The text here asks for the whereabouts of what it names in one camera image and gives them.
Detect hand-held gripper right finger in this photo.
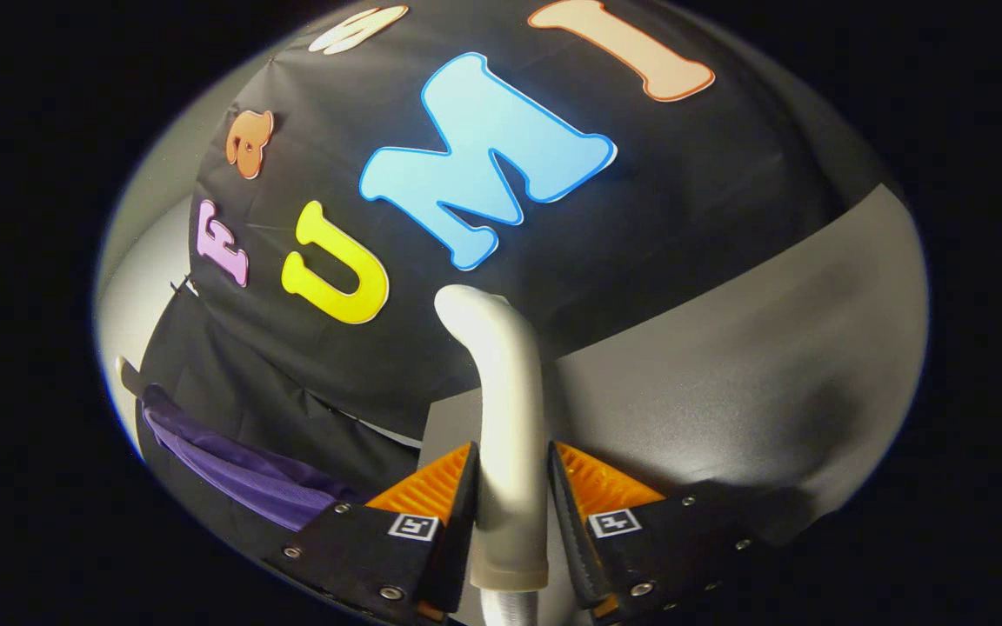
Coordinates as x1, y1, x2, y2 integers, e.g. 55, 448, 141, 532
547, 441, 806, 623

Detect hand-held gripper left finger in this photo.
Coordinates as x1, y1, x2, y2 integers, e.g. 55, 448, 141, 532
262, 442, 480, 625

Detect grey cabinet with black top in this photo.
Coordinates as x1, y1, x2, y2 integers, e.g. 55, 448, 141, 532
418, 183, 930, 557

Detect white garment steamer head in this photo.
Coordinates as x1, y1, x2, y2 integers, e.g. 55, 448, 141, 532
434, 284, 550, 594

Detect purple jacket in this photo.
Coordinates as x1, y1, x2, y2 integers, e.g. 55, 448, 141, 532
140, 384, 363, 531

